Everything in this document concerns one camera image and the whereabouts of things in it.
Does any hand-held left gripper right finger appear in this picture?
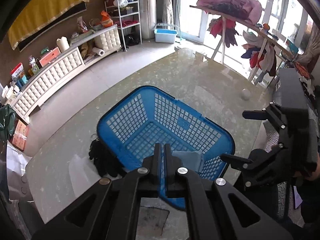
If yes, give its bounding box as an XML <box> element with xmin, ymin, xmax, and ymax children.
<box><xmin>164</xmin><ymin>144</ymin><xmax>293</xmax><ymax>240</ymax></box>

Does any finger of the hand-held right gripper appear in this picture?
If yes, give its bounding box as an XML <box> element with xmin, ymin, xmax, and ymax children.
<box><xmin>242</xmin><ymin>104</ymin><xmax>288</xmax><ymax>131</ymax></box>
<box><xmin>220</xmin><ymin>142</ymin><xmax>288</xmax><ymax>188</ymax></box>

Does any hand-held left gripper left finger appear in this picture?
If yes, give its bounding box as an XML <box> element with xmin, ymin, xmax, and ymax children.
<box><xmin>32</xmin><ymin>144</ymin><xmax>162</xmax><ymax>240</ymax></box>

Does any blue plastic basket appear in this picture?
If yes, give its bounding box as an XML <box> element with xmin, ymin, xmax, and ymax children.
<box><xmin>97</xmin><ymin>85</ymin><xmax>235</xmax><ymax>211</ymax></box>

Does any black plush toy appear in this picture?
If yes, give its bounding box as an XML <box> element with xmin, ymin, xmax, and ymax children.
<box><xmin>89</xmin><ymin>137</ymin><xmax>127</xmax><ymax>178</ymax></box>

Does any person's right hand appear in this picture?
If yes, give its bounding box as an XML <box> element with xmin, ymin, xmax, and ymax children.
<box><xmin>304</xmin><ymin>152</ymin><xmax>320</xmax><ymax>181</ymax></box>

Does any small white ball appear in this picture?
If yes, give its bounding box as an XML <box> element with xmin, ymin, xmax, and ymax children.
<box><xmin>240</xmin><ymin>88</ymin><xmax>252</xmax><ymax>101</ymax></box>

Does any light blue folded cloth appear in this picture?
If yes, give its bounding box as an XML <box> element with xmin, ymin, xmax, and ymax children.
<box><xmin>171</xmin><ymin>150</ymin><xmax>206</xmax><ymax>173</ymax></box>

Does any bundle of hanging clothes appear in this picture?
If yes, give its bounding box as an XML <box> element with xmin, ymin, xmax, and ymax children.
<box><xmin>241</xmin><ymin>30</ymin><xmax>277</xmax><ymax>77</ymax></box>

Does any wooden clothes rack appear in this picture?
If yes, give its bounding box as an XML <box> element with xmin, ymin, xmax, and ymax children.
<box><xmin>189</xmin><ymin>4</ymin><xmax>300</xmax><ymax>86</ymax></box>

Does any red hanging garment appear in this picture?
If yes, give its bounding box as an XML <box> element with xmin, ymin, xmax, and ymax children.
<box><xmin>207</xmin><ymin>17</ymin><xmax>237</xmax><ymax>48</ymax></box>

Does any pink clothing pile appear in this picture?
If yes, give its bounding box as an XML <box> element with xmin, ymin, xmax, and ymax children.
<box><xmin>196</xmin><ymin>0</ymin><xmax>263</xmax><ymax>25</ymax></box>

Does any blue and white plastic box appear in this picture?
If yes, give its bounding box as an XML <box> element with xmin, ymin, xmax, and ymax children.
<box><xmin>154</xmin><ymin>23</ymin><xmax>179</xmax><ymax>44</ymax></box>

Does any black bag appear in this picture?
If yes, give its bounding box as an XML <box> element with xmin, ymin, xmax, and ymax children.
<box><xmin>123</xmin><ymin>33</ymin><xmax>141</xmax><ymax>47</ymax></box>

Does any white tufted cabinet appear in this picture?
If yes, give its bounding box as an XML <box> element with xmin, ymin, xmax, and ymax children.
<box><xmin>11</xmin><ymin>25</ymin><xmax>122</xmax><ymax>125</ymax></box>

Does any cardboard box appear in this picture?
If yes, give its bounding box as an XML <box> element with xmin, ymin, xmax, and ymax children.
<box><xmin>11</xmin><ymin>119</ymin><xmax>30</xmax><ymax>152</ymax></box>

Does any white paper sheet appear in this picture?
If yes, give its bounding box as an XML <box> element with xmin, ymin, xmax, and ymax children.
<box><xmin>4</xmin><ymin>140</ymin><xmax>33</xmax><ymax>202</ymax></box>

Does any beige curtain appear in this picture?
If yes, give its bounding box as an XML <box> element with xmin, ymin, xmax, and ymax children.
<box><xmin>161</xmin><ymin>0</ymin><xmax>175</xmax><ymax>26</ymax></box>

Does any white metal shelf rack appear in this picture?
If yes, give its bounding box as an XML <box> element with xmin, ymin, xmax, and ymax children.
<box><xmin>104</xmin><ymin>0</ymin><xmax>143</xmax><ymax>52</ymax></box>

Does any orange flat box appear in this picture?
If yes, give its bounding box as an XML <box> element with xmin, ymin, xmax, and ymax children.
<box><xmin>38</xmin><ymin>47</ymin><xmax>61</xmax><ymax>67</ymax></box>

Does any white plastic jug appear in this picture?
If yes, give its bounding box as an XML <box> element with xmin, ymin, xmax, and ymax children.
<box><xmin>56</xmin><ymin>36</ymin><xmax>70</xmax><ymax>53</ymax></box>

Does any orange bag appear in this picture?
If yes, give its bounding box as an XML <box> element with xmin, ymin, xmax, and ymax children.
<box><xmin>100</xmin><ymin>10</ymin><xmax>112</xmax><ymax>28</ymax></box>

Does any green plastic bag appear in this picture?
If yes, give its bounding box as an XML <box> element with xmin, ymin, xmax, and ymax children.
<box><xmin>0</xmin><ymin>104</ymin><xmax>17</xmax><ymax>142</ymax></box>

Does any red and white box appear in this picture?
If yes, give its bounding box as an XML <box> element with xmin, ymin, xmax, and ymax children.
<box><xmin>10</xmin><ymin>63</ymin><xmax>26</xmax><ymax>81</ymax></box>

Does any black television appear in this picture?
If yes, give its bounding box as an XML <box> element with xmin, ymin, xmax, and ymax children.
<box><xmin>17</xmin><ymin>1</ymin><xmax>88</xmax><ymax>53</ymax></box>

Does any yellow hanging cloth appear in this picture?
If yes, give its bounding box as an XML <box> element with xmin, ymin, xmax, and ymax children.
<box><xmin>7</xmin><ymin>0</ymin><xmax>90</xmax><ymax>52</ymax></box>

